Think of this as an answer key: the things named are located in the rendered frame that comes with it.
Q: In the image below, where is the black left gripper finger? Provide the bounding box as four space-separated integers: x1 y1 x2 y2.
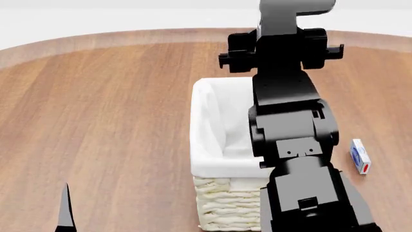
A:
54 182 78 232

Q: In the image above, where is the wicker basket with white liner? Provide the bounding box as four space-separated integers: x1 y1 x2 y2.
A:
189 77 275 232

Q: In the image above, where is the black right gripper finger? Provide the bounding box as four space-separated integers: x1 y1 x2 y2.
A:
301 27 345 70
218 29 259 73

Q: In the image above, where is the grey gripper camera mount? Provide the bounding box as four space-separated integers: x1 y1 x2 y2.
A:
257 0 337 37

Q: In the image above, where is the small white blue box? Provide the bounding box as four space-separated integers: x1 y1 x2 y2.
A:
348 138 372 176

